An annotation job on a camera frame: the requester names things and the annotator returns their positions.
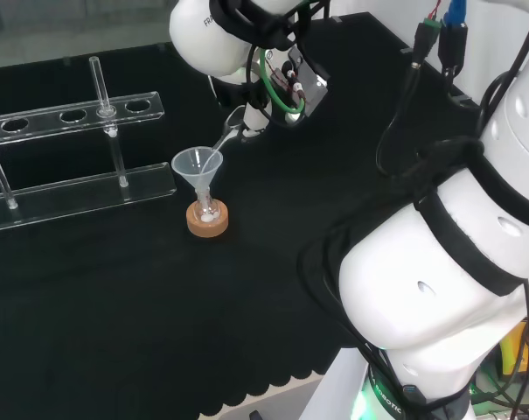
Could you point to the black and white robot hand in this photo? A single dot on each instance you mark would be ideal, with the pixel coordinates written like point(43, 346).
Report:
point(310, 85)

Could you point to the clear glass weighing funnel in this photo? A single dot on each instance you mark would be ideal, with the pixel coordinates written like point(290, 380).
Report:
point(231, 124)

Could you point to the translucent plastic funnel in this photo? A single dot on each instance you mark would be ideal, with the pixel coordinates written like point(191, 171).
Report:
point(194, 166)

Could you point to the small glass round-bottom flask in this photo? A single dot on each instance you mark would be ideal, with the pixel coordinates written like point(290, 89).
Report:
point(206, 212)

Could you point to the clear acrylic funnel stand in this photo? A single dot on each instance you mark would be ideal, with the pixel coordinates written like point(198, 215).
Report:
point(71, 192)

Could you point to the black bench cloth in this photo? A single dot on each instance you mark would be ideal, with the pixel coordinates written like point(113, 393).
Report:
point(137, 306)

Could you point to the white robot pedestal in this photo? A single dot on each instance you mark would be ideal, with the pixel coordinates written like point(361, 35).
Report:
point(338, 385)

